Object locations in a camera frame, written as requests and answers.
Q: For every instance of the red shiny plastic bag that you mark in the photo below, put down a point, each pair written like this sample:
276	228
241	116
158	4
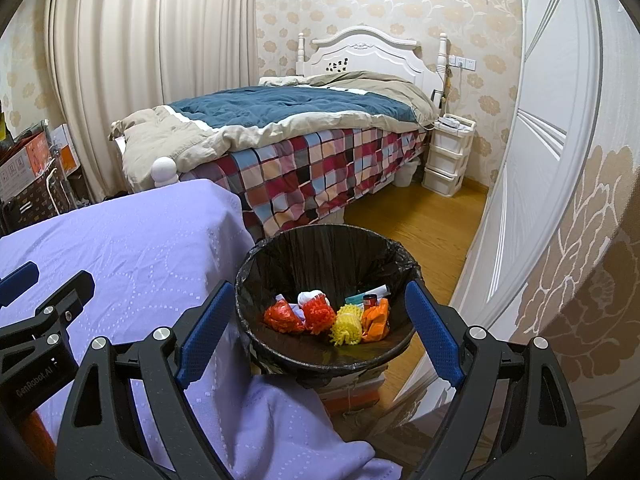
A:
282	317

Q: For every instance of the red foam net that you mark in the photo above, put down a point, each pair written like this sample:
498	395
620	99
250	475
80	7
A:
320	314

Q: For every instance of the purple tablecloth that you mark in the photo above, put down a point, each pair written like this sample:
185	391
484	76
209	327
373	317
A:
125	240

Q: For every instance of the white wooden bed frame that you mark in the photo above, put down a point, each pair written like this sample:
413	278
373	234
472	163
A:
360	50

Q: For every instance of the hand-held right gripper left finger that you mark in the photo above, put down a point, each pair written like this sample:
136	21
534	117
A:
205	335

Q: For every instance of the white and orange box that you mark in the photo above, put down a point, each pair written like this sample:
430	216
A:
64	147

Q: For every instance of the white wardrobe door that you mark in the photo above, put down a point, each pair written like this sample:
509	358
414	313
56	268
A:
550	60

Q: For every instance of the cardboard box with orange print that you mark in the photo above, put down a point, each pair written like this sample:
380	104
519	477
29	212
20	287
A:
25	165

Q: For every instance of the white power strip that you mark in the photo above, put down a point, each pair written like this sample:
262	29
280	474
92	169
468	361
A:
455	124

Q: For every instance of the red bottle with black cap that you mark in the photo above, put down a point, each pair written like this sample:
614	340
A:
370	301

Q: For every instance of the orange plastic bag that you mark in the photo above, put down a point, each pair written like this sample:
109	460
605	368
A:
376	321

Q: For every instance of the yellow foam net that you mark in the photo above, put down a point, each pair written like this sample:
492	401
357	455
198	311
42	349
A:
346	330

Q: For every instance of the white plastic drawer unit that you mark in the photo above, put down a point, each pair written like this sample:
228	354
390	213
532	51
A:
445	160

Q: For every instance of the white wall socket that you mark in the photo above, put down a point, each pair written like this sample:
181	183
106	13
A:
461	62

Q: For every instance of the teal paper piece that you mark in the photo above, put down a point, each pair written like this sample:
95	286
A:
354	299

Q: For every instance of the small white bin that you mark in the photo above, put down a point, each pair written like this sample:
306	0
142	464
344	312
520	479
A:
406	174

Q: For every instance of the blue and beige duvet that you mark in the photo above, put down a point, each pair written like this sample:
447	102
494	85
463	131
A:
280	105

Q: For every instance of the plaid bedsheet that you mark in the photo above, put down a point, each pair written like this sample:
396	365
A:
310	175

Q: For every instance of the trash bin with black bag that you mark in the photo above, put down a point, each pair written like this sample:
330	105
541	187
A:
320	260

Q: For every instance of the cream pleated curtain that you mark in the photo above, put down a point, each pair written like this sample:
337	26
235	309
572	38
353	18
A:
150	35

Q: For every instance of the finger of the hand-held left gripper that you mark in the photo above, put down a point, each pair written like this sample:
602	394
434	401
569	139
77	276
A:
70	292
17	280

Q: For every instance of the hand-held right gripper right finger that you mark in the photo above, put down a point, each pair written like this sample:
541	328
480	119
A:
432	332

